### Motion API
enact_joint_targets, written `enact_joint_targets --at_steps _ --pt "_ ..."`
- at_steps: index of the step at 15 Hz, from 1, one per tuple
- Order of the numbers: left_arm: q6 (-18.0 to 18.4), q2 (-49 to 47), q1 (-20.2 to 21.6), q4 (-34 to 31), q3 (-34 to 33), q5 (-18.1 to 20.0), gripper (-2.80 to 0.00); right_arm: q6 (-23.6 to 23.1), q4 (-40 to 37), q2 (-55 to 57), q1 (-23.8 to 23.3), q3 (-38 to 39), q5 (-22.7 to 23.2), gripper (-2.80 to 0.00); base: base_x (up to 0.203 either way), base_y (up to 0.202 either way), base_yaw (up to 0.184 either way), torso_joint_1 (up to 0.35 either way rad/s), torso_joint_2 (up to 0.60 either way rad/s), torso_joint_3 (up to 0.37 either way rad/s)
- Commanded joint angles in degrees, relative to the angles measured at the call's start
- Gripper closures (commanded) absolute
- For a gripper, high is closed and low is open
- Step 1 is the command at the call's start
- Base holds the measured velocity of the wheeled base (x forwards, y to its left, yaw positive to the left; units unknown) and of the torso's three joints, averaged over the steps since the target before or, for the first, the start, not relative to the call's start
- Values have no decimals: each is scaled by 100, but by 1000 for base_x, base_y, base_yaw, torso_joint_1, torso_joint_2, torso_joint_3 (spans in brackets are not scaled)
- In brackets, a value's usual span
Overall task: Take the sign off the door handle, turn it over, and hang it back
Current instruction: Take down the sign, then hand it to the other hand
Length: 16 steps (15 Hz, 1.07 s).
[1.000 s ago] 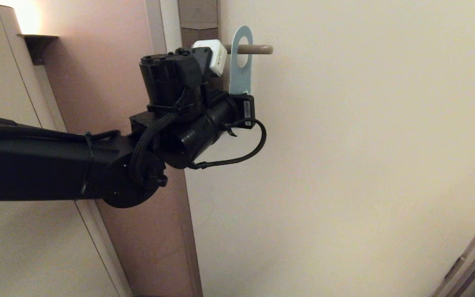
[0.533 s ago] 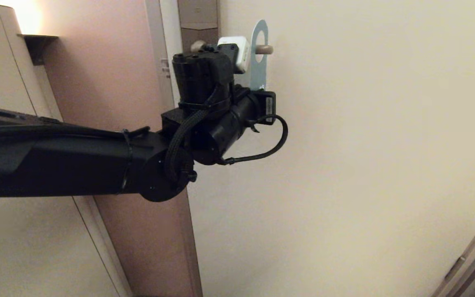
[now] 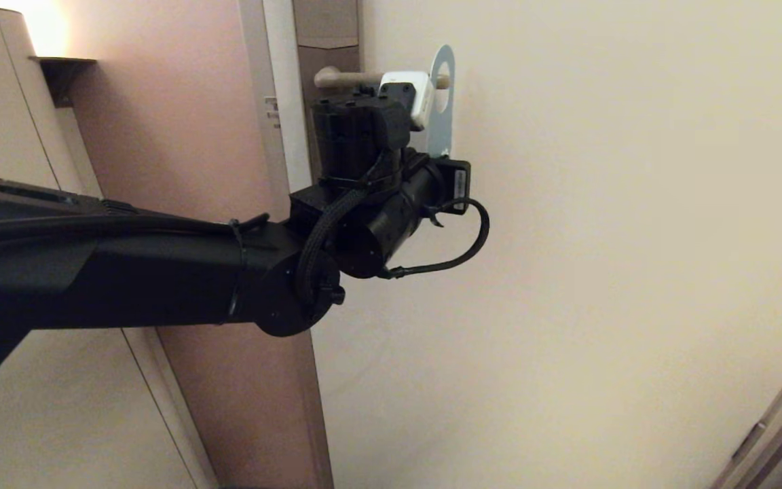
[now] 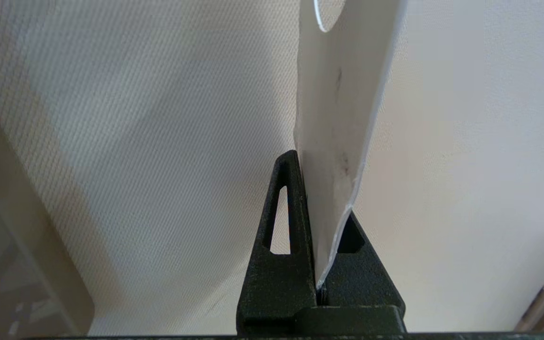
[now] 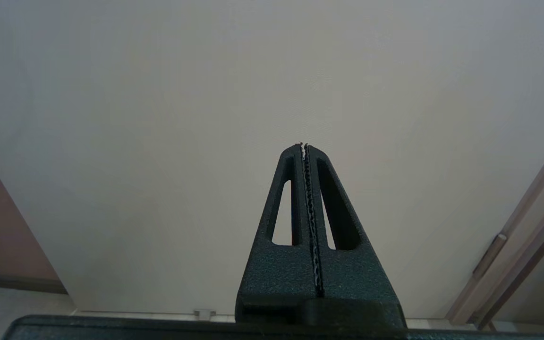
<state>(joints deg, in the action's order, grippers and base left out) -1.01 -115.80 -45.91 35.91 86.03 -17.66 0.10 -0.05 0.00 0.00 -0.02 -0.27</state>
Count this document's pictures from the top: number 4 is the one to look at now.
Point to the blue and white door hanger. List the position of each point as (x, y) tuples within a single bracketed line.
[(338, 118)]

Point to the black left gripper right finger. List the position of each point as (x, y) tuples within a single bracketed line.
[(361, 278)]

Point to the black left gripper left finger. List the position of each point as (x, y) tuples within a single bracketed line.
[(276, 283)]

